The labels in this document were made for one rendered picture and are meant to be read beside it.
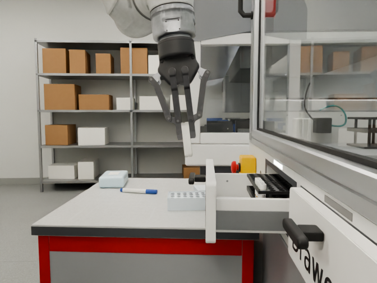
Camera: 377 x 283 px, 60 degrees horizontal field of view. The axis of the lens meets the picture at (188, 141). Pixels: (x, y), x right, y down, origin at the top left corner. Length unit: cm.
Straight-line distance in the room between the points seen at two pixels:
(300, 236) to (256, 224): 23
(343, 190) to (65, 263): 75
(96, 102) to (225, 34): 325
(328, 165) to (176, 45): 37
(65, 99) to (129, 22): 388
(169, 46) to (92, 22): 452
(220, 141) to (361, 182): 118
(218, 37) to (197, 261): 99
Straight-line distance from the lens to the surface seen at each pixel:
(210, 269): 90
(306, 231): 41
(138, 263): 91
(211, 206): 57
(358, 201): 37
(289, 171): 63
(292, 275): 65
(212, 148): 150
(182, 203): 97
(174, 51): 65
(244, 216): 60
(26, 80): 531
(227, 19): 155
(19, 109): 534
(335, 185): 42
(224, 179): 83
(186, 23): 67
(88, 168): 465
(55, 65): 471
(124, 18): 81
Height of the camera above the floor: 104
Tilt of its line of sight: 5 degrees down
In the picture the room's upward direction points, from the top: straight up
